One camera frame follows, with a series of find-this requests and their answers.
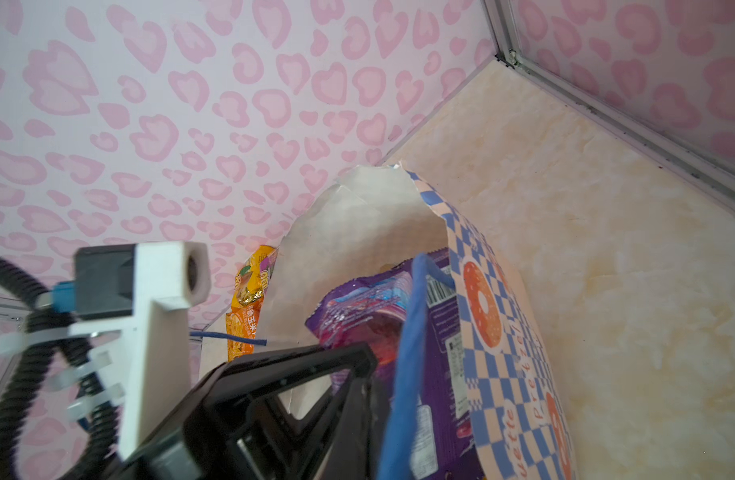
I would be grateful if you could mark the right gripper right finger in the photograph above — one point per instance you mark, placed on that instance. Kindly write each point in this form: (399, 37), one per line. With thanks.
(380, 410)

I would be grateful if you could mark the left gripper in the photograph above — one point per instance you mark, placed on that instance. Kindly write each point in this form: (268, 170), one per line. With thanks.
(181, 444)

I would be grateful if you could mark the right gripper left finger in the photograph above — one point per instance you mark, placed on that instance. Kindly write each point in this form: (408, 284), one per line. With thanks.
(336, 435)

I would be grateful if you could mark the purple snack packet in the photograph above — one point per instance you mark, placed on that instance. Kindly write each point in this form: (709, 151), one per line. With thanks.
(409, 317)

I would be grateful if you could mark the white blue checkered paper bag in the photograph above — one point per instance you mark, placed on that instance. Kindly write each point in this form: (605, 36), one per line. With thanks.
(377, 217)

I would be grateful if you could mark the yellow orange candy bag back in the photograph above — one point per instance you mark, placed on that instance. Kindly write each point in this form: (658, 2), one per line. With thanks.
(254, 277)

